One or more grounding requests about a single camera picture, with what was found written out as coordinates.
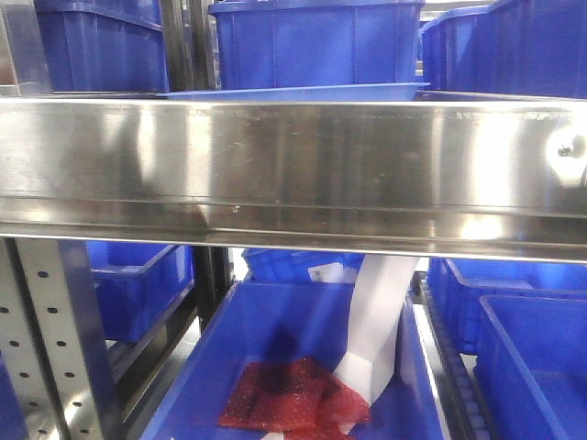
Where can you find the blue plastic tray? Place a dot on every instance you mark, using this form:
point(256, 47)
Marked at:
point(376, 92)

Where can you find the stainless steel shelf beam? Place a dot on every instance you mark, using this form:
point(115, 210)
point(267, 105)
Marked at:
point(449, 174)

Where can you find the perforated steel shelf upright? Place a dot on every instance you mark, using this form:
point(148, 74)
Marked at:
point(53, 342)

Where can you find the blue bin lower back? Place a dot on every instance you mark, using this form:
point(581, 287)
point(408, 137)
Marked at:
point(302, 267)

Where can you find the blue bin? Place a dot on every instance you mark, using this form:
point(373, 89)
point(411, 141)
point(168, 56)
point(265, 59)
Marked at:
point(457, 284)
point(508, 47)
point(531, 366)
point(281, 323)
point(302, 267)
point(103, 46)
point(135, 284)
point(276, 44)

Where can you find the blue bin lower centre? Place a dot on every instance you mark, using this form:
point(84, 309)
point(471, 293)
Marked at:
point(281, 323)

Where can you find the white folded cardboard piece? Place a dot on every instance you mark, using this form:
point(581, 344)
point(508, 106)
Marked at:
point(377, 301)

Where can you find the blue bin lower left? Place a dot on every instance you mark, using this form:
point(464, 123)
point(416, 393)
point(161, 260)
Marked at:
point(135, 284)

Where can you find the blue bin lower right rear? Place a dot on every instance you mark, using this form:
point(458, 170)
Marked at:
point(457, 284)

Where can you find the red bubble wrap bag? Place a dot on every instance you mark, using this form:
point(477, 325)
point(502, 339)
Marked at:
point(300, 400)

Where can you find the blue bin upper centre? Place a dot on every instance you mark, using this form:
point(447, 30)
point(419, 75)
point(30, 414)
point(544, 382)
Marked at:
point(276, 44)

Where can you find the blue bin upper left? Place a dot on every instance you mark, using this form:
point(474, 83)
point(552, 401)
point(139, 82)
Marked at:
point(103, 46)

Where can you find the blue bin lower right front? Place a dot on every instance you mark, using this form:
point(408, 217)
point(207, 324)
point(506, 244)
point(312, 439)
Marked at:
point(531, 366)

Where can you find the blue bin upper right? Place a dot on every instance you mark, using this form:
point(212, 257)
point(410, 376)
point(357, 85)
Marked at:
point(508, 47)

